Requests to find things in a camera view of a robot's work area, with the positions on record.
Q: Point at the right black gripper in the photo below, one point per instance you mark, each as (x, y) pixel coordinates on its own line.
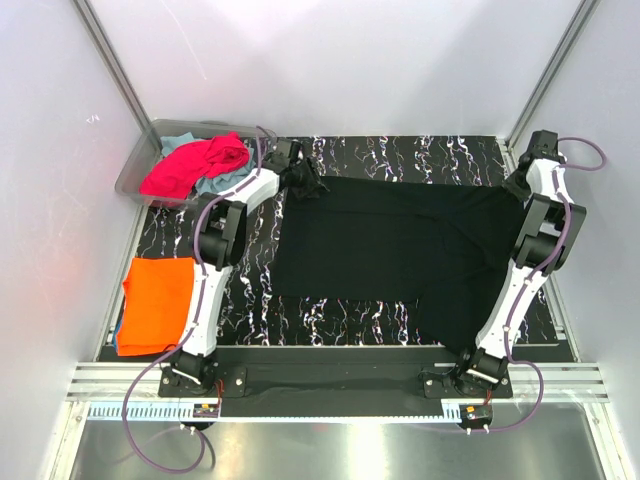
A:
(509, 185)

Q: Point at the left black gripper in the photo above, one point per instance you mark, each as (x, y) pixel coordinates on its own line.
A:
(313, 183)

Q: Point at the black polo shirt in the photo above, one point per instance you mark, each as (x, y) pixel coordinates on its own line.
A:
(444, 248)

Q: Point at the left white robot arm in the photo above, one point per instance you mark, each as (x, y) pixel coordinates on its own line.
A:
(219, 242)

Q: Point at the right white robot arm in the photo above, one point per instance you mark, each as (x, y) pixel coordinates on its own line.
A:
(551, 224)

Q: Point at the grey-blue t-shirt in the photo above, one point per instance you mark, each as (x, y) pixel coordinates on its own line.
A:
(220, 180)

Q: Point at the clear plastic bin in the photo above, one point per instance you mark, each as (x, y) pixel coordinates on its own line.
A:
(147, 153)

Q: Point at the pink t-shirt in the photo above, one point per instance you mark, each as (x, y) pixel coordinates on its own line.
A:
(190, 165)

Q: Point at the black marbled table mat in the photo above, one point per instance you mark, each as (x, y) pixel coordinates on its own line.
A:
(253, 316)

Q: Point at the folded orange t-shirt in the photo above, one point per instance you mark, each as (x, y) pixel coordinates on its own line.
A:
(157, 296)

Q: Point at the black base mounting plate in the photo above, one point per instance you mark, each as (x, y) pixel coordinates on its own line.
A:
(431, 358)

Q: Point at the right aluminium frame post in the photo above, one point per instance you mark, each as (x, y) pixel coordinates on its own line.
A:
(576, 26)

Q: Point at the aluminium frame post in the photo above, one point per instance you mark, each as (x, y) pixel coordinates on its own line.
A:
(576, 26)
(110, 58)

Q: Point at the white slotted cable duct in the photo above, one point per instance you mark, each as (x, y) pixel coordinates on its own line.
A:
(438, 412)

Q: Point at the left aluminium frame post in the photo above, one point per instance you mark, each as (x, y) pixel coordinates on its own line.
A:
(110, 58)

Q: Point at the aluminium front rail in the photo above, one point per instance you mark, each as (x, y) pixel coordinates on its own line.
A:
(553, 382)

